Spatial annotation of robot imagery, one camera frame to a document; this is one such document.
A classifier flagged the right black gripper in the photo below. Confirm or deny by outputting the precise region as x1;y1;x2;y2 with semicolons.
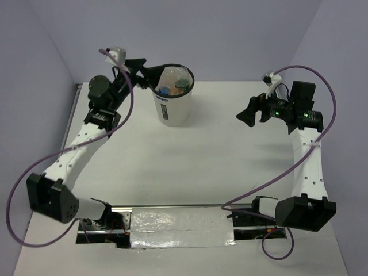
236;84;294;127

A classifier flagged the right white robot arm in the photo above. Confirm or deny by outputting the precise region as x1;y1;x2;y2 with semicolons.
236;81;336;232

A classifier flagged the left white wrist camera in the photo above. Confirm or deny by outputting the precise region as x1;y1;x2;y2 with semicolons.
106;47;127;65

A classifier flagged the clear bottle green label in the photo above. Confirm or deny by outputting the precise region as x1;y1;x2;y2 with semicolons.
174;67;190;91

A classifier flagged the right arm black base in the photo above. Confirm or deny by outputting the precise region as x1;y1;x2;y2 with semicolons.
227;212;287;241

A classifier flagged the Pepsi bottle blue label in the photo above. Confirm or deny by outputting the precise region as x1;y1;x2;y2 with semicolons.
158;86;171;95

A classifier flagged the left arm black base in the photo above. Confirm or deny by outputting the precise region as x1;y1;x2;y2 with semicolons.
75;211;132;249

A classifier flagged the white bin with black rim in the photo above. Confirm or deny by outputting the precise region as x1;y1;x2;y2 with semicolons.
151;64;195;127

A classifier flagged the clear bottle blue label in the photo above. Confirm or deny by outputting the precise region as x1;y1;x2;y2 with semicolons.
160;66;180;87

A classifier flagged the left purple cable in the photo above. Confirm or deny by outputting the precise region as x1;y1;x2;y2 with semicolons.
6;48;135;247

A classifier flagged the silver tape patch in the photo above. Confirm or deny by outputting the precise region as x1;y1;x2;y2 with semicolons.
130;207;235;249

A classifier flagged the long orange bottle white cap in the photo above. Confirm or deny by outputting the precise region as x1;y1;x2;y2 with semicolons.
170;87;183;96

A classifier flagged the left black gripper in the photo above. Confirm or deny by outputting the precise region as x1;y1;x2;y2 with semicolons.
109;59;164;112

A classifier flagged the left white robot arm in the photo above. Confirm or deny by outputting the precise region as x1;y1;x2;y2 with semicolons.
26;59;167;229

